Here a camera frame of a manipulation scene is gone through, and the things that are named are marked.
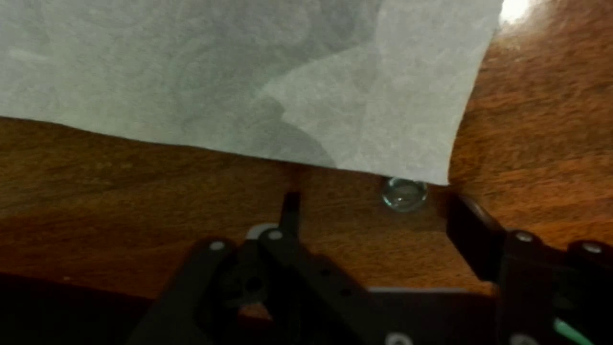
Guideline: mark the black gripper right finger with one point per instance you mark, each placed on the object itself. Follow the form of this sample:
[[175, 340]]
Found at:
[[549, 294]]

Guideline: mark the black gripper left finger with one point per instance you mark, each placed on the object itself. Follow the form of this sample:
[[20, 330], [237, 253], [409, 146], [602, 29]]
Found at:
[[269, 299]]

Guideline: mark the white paper placemat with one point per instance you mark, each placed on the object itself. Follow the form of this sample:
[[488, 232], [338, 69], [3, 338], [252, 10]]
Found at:
[[193, 64]]

